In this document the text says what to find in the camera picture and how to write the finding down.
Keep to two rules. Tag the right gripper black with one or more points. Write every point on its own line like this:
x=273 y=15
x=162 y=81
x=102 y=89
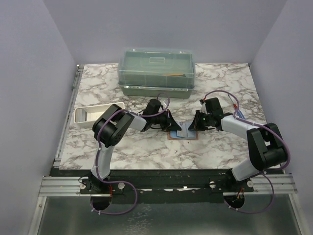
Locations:
x=196 y=125

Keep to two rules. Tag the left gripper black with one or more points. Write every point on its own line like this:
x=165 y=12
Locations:
x=170 y=124

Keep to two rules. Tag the brown leather card holder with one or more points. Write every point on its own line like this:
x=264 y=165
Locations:
x=192 y=135

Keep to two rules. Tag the grey striped credit card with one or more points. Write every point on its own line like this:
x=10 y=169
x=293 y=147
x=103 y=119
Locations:
x=182 y=134

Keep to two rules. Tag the white rectangular tray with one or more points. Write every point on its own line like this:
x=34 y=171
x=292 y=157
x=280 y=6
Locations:
x=93 y=113

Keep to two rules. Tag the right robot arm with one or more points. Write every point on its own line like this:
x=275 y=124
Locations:
x=265 y=144

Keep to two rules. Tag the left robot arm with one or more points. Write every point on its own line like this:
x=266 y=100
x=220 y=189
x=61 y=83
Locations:
x=112 y=125

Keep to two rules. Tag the stack of cards in tray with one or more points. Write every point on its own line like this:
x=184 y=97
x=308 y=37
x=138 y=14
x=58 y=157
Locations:
x=80 y=115

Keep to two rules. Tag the red blue screwdriver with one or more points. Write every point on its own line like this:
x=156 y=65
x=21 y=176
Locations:
x=239 y=113

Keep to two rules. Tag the green clear-lid storage box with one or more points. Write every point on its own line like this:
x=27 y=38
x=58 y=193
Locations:
x=148 y=72

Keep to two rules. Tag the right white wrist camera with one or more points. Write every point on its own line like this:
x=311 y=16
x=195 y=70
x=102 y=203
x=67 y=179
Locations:
x=203 y=107

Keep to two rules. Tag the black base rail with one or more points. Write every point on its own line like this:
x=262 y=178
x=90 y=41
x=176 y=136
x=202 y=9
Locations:
x=160 y=186

